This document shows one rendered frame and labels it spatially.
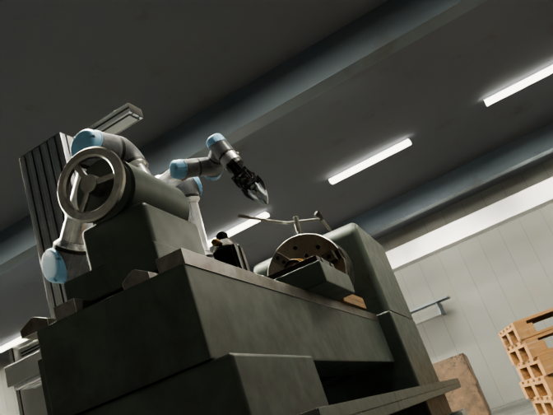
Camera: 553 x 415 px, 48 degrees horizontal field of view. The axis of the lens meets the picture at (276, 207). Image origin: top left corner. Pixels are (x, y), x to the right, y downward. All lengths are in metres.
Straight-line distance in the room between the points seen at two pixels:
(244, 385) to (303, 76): 4.89
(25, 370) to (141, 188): 1.19
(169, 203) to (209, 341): 0.42
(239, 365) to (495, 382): 11.24
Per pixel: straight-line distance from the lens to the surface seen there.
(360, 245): 2.48
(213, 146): 2.46
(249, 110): 5.84
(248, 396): 0.96
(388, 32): 5.59
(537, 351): 4.81
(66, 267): 2.22
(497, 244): 12.22
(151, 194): 1.26
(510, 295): 12.10
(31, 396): 2.67
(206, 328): 0.99
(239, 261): 1.86
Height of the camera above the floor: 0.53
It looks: 20 degrees up
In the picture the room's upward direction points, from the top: 20 degrees counter-clockwise
